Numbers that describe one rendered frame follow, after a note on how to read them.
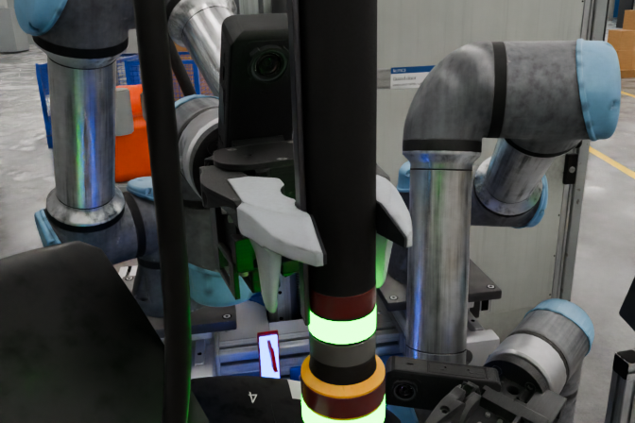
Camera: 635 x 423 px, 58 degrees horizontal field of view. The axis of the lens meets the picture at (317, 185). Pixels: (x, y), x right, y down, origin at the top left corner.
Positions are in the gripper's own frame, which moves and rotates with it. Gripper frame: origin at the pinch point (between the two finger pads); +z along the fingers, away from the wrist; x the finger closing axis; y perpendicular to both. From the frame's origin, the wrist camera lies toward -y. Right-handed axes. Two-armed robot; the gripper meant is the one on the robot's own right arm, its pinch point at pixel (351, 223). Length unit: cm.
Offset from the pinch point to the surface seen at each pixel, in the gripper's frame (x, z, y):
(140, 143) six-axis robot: -24, -385, 77
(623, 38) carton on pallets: -957, -784, 67
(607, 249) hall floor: -286, -218, 145
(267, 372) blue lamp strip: -5.8, -35.8, 32.6
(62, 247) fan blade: 12.5, -14.7, 4.4
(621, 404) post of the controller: -57, -27, 48
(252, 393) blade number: -1.1, -25.0, 26.5
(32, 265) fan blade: 14.1, -12.8, 4.4
